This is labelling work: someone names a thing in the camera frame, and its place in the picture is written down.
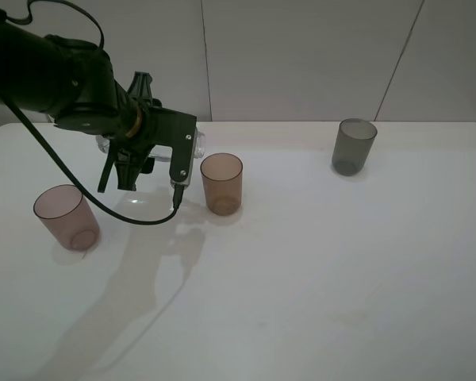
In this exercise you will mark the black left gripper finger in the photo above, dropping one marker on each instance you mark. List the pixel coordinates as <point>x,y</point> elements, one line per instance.
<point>129,165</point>
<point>108,166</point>

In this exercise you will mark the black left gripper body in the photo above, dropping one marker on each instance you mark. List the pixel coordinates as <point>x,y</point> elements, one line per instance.
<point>155,124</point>

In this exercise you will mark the clear plastic water bottle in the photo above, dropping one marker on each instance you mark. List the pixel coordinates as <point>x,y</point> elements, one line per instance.
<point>161,153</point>

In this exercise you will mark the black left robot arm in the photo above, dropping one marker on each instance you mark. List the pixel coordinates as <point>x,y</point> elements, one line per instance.
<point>73,82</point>

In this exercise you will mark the orange-brown translucent cup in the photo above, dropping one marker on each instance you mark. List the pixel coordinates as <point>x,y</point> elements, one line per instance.
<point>222,183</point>

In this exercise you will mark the pink translucent cup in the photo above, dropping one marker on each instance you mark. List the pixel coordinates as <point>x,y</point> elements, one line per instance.
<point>65,212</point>

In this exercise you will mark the grey translucent cup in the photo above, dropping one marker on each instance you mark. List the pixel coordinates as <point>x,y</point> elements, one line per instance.
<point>354,140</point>

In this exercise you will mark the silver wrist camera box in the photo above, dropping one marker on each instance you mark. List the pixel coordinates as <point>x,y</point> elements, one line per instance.
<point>182,158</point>

